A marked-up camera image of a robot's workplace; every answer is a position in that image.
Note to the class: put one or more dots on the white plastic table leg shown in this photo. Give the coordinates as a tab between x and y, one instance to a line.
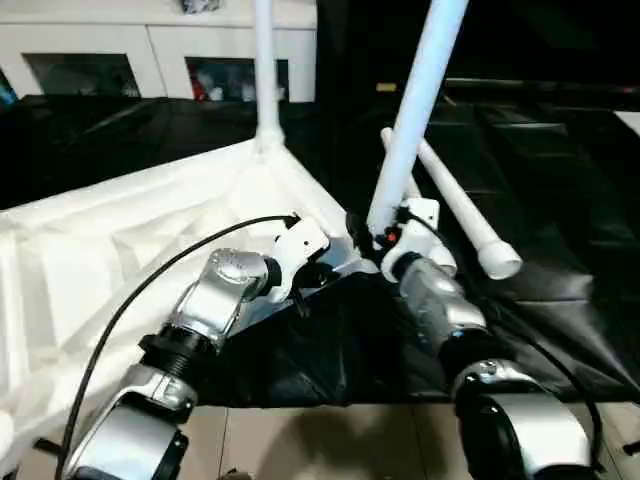
475	220
425	90
267	75
386	137

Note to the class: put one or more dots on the white plastic table top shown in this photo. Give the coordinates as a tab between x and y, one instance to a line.
125	225

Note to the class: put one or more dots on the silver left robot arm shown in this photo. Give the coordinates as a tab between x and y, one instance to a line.
215	295

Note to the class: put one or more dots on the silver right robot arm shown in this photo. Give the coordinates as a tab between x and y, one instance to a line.
450	310

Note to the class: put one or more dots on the black table mat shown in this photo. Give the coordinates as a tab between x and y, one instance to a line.
525	225

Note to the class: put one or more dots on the small tan label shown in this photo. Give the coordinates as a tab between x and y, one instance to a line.
387	86

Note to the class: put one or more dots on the white flat board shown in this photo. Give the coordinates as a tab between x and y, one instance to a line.
627	120

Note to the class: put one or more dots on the bag of black parts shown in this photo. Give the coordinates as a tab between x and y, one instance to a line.
202	5

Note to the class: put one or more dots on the white glass-door cabinet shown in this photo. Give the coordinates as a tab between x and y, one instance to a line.
150	40

